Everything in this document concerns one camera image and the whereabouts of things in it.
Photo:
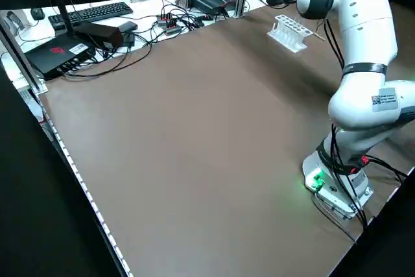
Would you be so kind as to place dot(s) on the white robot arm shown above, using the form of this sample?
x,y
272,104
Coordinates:
x,y
363,30

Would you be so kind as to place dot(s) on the white test tube rack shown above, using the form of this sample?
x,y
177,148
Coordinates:
x,y
288,40

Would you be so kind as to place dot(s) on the usb hub with red plugs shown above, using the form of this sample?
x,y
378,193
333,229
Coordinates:
x,y
168,24

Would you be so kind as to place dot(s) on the small black adapter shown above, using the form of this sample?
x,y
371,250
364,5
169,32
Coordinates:
x,y
129,39

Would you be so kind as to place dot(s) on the foot green light block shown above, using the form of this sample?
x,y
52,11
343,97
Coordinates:
x,y
314,179

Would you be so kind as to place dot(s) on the small grey adapter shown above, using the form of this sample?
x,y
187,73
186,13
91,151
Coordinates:
x,y
128,25

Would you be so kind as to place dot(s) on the dark brown rectangular box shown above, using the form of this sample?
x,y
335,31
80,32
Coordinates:
x,y
103,35

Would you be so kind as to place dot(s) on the black keyboard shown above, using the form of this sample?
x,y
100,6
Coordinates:
x,y
94,12

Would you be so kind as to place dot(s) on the foot red plug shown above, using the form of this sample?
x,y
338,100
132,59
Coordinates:
x,y
365,160

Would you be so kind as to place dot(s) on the black box with red logo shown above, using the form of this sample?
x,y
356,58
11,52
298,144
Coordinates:
x,y
55,56

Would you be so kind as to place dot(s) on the black computer mouse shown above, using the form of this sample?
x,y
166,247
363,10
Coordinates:
x,y
37,13

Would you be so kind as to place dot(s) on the grey handheld device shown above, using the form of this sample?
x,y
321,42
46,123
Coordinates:
x,y
16,20

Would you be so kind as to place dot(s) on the aluminium table edge rail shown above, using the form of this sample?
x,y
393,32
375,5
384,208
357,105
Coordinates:
x,y
95,206

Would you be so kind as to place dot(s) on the slim aluminium frame post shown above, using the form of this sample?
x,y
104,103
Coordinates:
x,y
22,59

